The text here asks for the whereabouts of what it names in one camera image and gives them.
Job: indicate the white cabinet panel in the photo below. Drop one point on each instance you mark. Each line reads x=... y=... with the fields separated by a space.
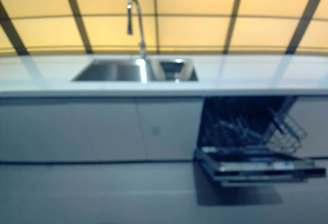
x=312 y=126

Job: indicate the narrow white cabinet door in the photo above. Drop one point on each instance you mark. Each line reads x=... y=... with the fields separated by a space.
x=171 y=129

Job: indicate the stainless steel sink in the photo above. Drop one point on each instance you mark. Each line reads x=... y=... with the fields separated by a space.
x=107 y=70

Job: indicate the chrome gooseneck kitchen faucet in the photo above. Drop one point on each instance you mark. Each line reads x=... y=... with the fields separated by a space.
x=141 y=34

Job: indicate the dark cabinet plinth strip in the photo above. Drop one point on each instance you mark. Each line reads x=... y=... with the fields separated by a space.
x=77 y=161

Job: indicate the dark window frame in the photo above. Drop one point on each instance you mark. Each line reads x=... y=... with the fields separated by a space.
x=77 y=16

